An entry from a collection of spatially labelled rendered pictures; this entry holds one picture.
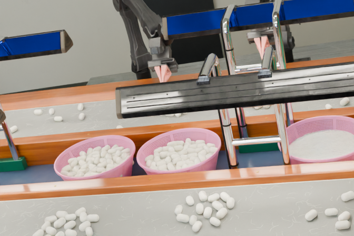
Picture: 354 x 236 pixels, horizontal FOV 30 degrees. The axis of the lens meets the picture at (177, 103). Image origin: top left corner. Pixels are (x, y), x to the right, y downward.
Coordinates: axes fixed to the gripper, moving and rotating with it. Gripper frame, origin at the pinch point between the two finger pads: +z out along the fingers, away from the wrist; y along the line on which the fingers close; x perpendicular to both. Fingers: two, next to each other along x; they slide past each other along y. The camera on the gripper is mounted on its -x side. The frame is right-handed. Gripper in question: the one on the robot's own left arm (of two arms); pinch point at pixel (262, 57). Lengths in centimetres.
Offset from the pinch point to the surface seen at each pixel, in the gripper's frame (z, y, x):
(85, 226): 70, -43, -47
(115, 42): -106, -122, 155
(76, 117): 15, -72, 2
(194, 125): 29.4, -21.3, -13.5
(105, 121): 20, -58, -2
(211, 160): 46, -13, -26
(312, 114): 29.2, 16.9, -13.3
